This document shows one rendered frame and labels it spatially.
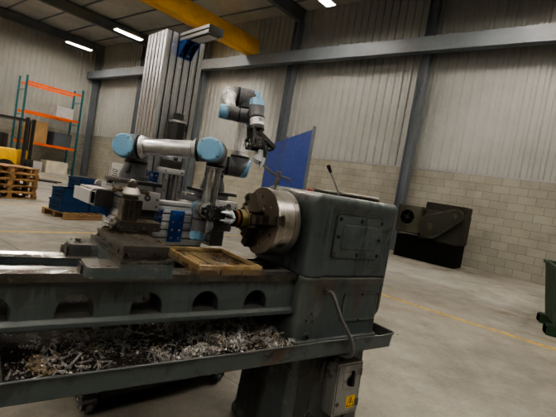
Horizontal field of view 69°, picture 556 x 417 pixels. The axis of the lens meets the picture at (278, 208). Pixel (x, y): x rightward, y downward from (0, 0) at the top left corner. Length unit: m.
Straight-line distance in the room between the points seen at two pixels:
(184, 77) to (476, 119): 10.33
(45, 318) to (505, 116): 11.48
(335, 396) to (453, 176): 10.23
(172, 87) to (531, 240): 10.12
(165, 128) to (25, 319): 1.38
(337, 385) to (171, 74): 1.90
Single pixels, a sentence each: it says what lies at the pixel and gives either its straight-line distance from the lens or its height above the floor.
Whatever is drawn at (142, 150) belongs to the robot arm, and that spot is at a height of 1.31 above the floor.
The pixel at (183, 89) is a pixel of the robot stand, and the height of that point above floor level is 1.72.
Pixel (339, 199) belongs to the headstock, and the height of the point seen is 1.24.
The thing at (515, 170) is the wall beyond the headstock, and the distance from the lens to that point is 11.80.
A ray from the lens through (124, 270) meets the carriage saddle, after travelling 1.45.
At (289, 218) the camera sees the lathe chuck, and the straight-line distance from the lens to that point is 1.82.
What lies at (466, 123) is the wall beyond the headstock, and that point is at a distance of 12.29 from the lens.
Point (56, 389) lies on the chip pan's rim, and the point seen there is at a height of 0.55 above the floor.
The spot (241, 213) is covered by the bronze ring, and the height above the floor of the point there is 1.11.
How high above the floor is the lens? 1.25
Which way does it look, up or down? 3 degrees down
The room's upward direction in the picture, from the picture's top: 9 degrees clockwise
